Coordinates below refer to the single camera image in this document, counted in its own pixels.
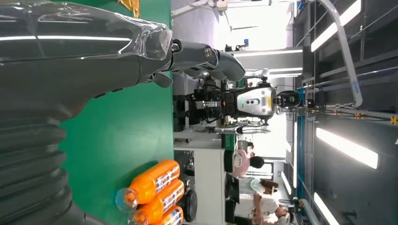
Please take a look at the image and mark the orange detergent bottle bluish cap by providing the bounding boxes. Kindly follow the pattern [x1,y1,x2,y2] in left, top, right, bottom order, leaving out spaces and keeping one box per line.
[115,160,181,212]

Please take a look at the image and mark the orange detergent bottle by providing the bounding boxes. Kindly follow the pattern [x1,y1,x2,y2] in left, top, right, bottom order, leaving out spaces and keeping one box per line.
[129,179,185,225]
[152,205,184,225]

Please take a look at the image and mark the humanoid robot on gantry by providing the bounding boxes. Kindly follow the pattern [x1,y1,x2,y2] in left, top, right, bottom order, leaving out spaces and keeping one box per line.
[174,68,302,135]

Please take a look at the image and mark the white desk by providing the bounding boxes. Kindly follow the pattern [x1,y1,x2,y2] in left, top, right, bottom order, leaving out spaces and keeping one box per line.
[174,147,226,224]

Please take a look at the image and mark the person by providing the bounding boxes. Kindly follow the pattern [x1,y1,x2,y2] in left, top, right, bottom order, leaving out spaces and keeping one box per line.
[228,149,265,178]
[233,178,294,225]

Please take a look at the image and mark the ceiling light panel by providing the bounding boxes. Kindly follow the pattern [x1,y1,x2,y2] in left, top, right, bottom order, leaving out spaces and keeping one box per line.
[315,127,379,170]
[311,0,363,53]
[313,192,340,225]

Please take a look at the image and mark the wall light strip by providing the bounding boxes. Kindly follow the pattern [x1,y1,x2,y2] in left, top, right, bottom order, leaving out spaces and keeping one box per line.
[233,49,304,58]

